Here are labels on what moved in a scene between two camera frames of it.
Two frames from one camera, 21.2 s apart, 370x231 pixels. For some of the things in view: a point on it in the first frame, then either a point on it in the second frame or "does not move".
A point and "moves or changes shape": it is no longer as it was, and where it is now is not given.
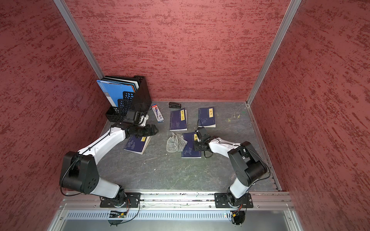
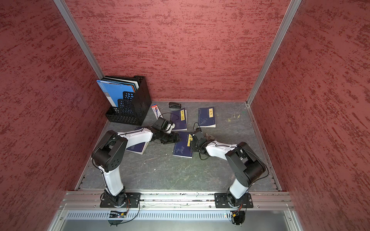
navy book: x=188 y=151 moves or changes shape
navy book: x=206 y=117 does not move
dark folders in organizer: x=133 y=82 does not move
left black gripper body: x=141 y=131 -> x=168 y=138
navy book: x=138 y=144 does not move
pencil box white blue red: x=157 y=113 does not move
